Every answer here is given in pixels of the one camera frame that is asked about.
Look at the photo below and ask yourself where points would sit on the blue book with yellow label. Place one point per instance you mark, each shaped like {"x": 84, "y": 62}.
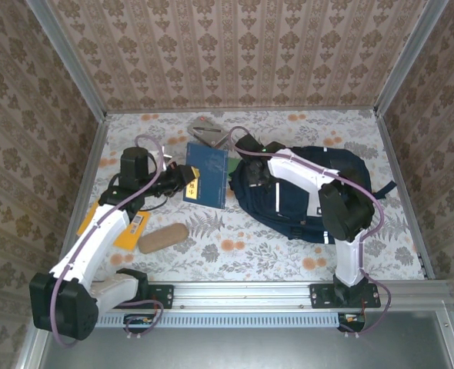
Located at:
{"x": 207, "y": 173}

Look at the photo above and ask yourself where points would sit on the grey box with pen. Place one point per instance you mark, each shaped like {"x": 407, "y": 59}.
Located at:
{"x": 207, "y": 132}

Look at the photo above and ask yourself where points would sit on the navy blue student backpack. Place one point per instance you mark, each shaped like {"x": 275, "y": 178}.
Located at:
{"x": 288, "y": 207}

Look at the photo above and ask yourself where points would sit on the cork brown pencil case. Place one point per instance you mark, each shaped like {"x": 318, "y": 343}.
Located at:
{"x": 163, "y": 238}

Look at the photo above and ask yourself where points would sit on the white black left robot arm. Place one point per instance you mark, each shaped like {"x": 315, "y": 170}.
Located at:
{"x": 100, "y": 238}

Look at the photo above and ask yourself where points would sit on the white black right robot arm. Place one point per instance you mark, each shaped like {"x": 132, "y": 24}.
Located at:
{"x": 300, "y": 173}

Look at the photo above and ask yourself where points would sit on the floral tablecloth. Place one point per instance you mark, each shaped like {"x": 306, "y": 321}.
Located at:
{"x": 250, "y": 261}

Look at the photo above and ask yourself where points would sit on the black connector box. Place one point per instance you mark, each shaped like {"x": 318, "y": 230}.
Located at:
{"x": 138, "y": 321}
{"x": 352, "y": 321}

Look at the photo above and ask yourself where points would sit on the grey metal shelf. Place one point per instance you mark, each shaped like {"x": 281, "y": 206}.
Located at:
{"x": 250, "y": 350}

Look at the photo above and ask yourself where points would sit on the aluminium table side rail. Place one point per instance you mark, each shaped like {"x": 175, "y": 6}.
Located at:
{"x": 91, "y": 165}
{"x": 390, "y": 153}

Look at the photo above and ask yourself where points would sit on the aluminium frame post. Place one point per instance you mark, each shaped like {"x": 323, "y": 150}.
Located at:
{"x": 406, "y": 57}
{"x": 73, "y": 65}

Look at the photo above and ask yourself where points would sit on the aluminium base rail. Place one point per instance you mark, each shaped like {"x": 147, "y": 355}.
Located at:
{"x": 242, "y": 294}

